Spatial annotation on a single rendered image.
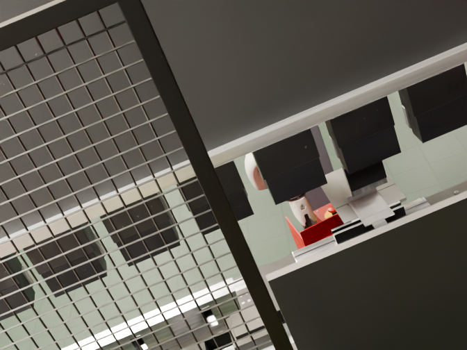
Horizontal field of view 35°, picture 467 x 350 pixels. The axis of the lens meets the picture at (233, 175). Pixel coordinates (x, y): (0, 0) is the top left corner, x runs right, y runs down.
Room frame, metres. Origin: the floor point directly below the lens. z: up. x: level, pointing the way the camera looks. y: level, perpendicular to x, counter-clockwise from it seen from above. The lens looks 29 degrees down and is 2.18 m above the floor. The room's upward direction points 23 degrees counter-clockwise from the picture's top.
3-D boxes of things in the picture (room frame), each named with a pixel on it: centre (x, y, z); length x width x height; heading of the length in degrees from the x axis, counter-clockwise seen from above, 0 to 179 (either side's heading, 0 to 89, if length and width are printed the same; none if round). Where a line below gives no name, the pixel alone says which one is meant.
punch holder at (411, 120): (1.59, -0.54, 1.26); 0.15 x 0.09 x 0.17; 90
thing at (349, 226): (1.59, -0.28, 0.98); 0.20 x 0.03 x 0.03; 90
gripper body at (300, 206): (1.99, -0.16, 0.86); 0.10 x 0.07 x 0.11; 6
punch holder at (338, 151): (1.59, -0.34, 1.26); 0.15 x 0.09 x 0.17; 90
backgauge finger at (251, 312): (1.43, 0.10, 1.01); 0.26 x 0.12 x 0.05; 0
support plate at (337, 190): (1.74, -0.31, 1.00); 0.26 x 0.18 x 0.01; 0
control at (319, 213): (1.96, -0.21, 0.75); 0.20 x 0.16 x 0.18; 96
